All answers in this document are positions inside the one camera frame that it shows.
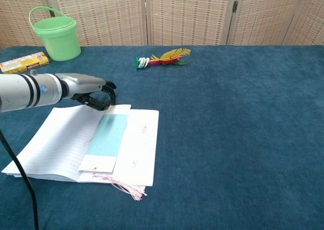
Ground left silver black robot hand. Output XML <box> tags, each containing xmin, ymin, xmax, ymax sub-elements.
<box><xmin>54</xmin><ymin>72</ymin><xmax>117</xmax><ymax>111</ymax></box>

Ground light blue tasselled bookmark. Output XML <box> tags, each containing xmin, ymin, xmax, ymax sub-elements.
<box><xmin>78</xmin><ymin>104</ymin><xmax>148</xmax><ymax>202</ymax></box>

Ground white lined notebook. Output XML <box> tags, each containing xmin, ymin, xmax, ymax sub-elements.
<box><xmin>1</xmin><ymin>105</ymin><xmax>159</xmax><ymax>187</ymax></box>

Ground green plastic bucket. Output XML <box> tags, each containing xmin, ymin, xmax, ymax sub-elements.
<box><xmin>28</xmin><ymin>6</ymin><xmax>82</xmax><ymax>62</ymax></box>

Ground colourful feather shuttlecock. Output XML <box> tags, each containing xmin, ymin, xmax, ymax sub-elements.
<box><xmin>135</xmin><ymin>48</ymin><xmax>192</xmax><ymax>70</ymax></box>

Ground yellow biscuit box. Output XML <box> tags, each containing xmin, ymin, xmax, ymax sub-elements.
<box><xmin>0</xmin><ymin>51</ymin><xmax>51</xmax><ymax>75</ymax></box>

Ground woven folding screen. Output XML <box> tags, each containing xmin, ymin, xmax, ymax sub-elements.
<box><xmin>0</xmin><ymin>0</ymin><xmax>324</xmax><ymax>51</ymax></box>

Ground black cable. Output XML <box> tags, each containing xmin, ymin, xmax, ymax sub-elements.
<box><xmin>0</xmin><ymin>128</ymin><xmax>40</xmax><ymax>230</ymax></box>

